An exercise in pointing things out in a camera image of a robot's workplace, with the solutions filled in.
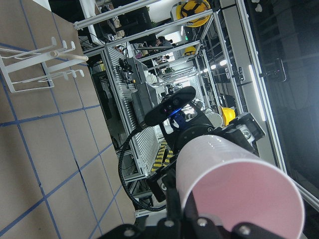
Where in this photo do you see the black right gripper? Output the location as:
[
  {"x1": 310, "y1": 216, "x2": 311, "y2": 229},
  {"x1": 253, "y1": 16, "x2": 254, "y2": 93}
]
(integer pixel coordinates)
[{"x1": 146, "y1": 113, "x2": 265, "y2": 239}]

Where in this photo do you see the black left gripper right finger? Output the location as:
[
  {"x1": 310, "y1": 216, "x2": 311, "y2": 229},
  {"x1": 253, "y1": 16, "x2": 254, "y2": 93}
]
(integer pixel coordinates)
[{"x1": 183, "y1": 193, "x2": 281, "y2": 239}]

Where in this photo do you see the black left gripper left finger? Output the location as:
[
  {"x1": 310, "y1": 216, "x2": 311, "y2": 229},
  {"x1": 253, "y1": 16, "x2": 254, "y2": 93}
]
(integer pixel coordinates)
[{"x1": 99, "y1": 218, "x2": 182, "y2": 239}]

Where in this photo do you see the pink plastic cup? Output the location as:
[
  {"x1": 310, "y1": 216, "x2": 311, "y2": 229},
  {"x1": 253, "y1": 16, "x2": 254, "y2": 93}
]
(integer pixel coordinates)
[{"x1": 176, "y1": 135, "x2": 305, "y2": 239}]

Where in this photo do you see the black webcam on wrist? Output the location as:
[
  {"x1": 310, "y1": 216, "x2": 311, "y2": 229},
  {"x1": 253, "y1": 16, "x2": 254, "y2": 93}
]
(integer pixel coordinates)
[{"x1": 144, "y1": 86, "x2": 196, "y2": 126}]

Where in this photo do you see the yellow hard hat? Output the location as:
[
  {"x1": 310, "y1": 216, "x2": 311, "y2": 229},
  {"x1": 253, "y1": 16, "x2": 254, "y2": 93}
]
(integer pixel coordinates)
[{"x1": 173, "y1": 0, "x2": 211, "y2": 28}]

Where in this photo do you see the white wire cup rack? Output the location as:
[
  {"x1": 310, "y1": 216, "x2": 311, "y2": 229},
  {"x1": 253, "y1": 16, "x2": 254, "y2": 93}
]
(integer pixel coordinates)
[{"x1": 0, "y1": 37, "x2": 89, "y2": 93}]

